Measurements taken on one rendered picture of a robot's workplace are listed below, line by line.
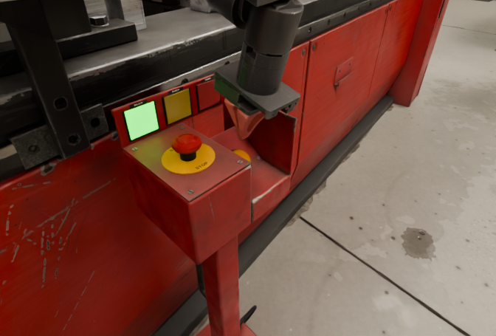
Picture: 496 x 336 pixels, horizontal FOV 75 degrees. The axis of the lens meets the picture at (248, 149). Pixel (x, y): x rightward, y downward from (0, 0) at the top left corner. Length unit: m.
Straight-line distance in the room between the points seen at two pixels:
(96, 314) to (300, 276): 0.74
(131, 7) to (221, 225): 0.43
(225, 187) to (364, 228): 1.11
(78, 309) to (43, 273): 0.13
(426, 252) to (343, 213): 0.34
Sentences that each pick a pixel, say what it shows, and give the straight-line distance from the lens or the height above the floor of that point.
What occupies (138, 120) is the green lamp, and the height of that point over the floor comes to 0.81.
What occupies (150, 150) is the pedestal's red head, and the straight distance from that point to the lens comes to 0.47.
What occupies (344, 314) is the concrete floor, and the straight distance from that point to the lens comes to 1.22.
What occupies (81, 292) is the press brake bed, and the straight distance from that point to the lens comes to 0.69.
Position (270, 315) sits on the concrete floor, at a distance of 1.18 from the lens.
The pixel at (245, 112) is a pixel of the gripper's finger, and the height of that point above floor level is 0.84.
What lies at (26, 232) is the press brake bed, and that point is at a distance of 0.56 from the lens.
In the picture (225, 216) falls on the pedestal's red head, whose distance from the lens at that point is 0.44.
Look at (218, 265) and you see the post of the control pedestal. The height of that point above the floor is 0.54.
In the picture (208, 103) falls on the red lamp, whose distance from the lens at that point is 0.55.
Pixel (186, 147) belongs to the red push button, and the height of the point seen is 0.81.
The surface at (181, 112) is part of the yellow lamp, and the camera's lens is 0.52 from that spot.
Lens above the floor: 1.04
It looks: 35 degrees down
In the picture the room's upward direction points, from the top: straight up
